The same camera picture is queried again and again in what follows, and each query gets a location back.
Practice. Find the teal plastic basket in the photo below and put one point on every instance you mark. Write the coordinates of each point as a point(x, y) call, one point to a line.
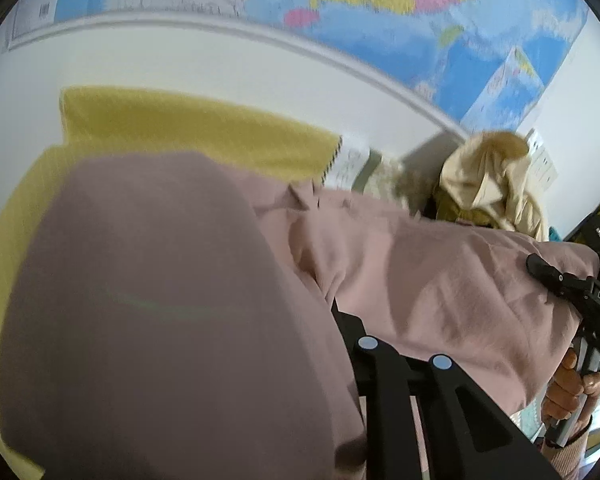
point(554, 236)

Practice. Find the colourful wall map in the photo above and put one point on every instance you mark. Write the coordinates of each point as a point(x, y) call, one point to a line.
point(430, 35)

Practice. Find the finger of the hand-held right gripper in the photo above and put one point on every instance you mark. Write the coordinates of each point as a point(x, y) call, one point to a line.
point(555, 275)

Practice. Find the white wall socket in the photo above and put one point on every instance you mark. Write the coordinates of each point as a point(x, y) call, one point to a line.
point(534, 140)
point(546, 167)

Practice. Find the olive yellow garment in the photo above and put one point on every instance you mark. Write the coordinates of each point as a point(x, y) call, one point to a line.
point(455, 210)

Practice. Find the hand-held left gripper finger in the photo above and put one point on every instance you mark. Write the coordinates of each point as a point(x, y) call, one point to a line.
point(380, 385)

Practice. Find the person's right hand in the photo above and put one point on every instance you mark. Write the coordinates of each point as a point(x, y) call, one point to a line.
point(562, 397)

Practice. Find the person's right forearm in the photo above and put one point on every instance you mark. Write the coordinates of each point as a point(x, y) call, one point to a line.
point(565, 460)

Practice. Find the pink jacket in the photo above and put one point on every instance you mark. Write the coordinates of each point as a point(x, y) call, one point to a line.
point(180, 310)

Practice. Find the beige garment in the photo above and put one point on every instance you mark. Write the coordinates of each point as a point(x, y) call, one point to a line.
point(480, 175)

